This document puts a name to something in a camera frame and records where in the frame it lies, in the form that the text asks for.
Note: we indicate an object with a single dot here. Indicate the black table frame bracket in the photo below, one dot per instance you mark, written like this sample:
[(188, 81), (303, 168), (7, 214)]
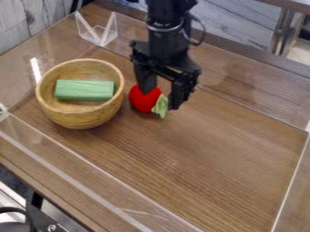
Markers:
[(42, 222)]

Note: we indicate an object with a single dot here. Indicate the clear acrylic corner bracket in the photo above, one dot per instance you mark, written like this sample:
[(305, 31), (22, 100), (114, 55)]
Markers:
[(98, 35)]

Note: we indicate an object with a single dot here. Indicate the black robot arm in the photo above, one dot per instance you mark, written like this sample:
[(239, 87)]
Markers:
[(168, 12)]

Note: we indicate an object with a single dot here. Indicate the metal table leg background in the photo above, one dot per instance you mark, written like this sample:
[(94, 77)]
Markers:
[(287, 33)]

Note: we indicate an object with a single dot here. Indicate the wooden bowl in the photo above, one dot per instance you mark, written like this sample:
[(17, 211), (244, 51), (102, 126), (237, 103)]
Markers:
[(81, 115)]

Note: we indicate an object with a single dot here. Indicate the red strawberry toy green leaves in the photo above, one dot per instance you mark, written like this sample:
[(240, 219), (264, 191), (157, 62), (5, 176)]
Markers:
[(152, 102)]

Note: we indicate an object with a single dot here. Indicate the green rectangular block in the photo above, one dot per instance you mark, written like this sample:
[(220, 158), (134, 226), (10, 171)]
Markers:
[(82, 90)]

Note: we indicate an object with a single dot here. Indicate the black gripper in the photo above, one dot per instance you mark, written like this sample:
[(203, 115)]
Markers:
[(162, 56)]

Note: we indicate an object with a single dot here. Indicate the clear acrylic front barrier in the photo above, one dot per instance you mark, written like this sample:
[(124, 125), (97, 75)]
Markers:
[(101, 201)]

